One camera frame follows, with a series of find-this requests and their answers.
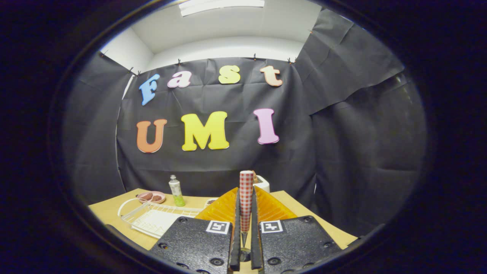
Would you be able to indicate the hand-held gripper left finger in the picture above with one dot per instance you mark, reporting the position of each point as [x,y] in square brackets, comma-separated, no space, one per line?
[198,243]

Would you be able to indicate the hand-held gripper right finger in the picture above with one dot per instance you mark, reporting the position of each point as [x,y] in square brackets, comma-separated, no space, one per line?
[293,243]

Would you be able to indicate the pink plate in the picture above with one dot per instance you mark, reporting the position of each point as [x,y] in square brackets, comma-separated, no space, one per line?
[151,193]

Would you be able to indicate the small white food tray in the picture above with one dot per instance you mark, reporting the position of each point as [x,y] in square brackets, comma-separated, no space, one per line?
[211,201]

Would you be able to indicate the green drink bottle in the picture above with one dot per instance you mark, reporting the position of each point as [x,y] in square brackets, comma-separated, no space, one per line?
[176,192]

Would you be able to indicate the white toaster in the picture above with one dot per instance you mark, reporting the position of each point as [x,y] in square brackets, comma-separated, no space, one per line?
[263,184]

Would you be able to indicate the toast bread slice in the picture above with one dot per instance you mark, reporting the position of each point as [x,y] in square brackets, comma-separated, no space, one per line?
[254,176]

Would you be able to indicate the black backdrop cloth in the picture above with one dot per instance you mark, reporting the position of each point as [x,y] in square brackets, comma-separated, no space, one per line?
[342,152]

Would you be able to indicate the ceiling light panel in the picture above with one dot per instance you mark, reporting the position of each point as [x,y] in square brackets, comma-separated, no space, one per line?
[220,5]

